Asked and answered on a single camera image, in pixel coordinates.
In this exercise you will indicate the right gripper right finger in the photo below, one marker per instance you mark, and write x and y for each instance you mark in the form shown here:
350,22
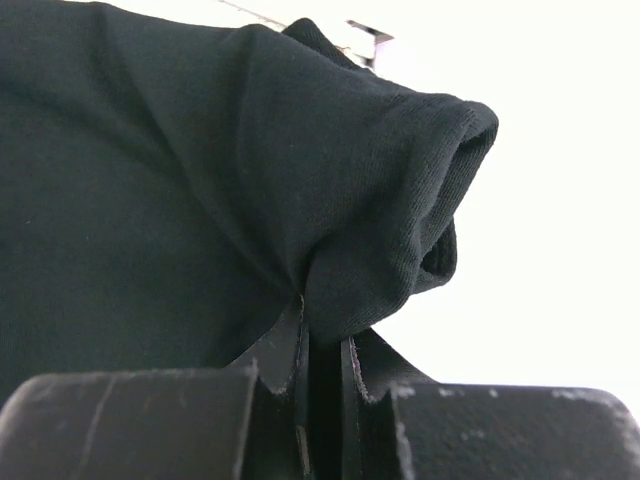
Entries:
400,424

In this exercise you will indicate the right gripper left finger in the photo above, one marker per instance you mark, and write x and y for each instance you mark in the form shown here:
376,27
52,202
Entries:
244,421

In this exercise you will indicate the black t shirt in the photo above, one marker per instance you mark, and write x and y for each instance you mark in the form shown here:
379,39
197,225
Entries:
167,190

